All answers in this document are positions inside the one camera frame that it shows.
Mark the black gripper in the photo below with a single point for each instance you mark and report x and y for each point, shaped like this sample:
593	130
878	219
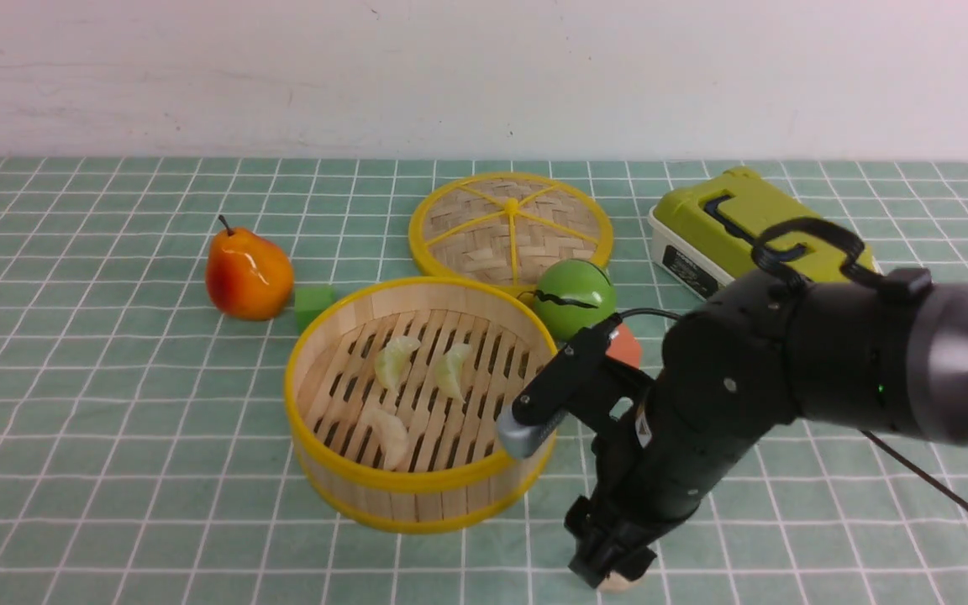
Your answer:
608	540

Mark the white toy dumpling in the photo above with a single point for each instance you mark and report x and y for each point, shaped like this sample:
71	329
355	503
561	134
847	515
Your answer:
391	434
617	583
448	371
392	359

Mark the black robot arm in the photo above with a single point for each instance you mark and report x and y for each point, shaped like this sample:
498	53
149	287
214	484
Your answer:
890	359

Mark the bamboo steamer tray yellow rim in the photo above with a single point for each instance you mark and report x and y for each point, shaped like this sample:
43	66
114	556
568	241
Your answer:
456	473

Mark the bamboo steamer lid yellow rim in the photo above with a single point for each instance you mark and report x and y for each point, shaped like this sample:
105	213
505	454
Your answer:
505	229

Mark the orange foam cube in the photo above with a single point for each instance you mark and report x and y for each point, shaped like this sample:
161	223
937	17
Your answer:
625	347

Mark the green toy ball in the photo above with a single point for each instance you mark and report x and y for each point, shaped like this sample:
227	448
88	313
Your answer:
573	294

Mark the white box green lid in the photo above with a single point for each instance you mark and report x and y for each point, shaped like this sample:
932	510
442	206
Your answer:
702	234

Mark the green foam cube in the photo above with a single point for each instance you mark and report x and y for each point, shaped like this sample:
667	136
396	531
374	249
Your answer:
311	301

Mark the orange red toy pear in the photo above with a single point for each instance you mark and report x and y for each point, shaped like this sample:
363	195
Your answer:
247	276

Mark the green checkered tablecloth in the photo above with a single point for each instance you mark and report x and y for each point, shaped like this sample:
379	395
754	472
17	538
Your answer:
144	451

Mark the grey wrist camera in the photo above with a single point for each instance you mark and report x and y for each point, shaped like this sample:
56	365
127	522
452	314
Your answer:
535	412

